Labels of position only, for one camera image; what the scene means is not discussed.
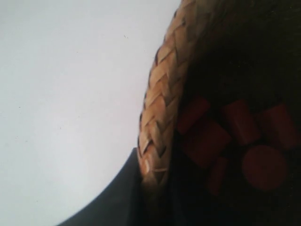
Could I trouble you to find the red cylinder far right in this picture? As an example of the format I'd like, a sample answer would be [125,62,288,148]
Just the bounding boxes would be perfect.
[254,103,301,151]

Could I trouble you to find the large red cylinder lying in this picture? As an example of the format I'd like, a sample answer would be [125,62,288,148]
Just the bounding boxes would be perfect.
[182,118,232,169]

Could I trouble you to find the red cylinder upper left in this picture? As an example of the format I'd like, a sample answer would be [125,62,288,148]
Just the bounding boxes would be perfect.
[176,96,210,135]

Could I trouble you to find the red cylinder centre lying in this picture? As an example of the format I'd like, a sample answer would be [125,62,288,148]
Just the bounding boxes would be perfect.
[222,99,261,146]

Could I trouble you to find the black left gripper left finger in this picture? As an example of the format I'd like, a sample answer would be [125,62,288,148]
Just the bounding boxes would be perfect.
[60,148,144,226]

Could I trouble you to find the red cylinder showing round end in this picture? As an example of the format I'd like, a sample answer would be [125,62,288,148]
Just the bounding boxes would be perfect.
[242,145,288,191]

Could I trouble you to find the small red cylinder bottom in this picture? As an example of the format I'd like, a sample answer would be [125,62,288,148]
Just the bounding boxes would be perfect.
[206,157,228,196]

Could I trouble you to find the brown woven straw basket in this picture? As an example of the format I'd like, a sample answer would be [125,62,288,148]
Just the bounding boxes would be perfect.
[137,0,301,226]

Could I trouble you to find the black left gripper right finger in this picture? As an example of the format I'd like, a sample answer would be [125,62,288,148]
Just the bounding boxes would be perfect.
[168,141,211,226]

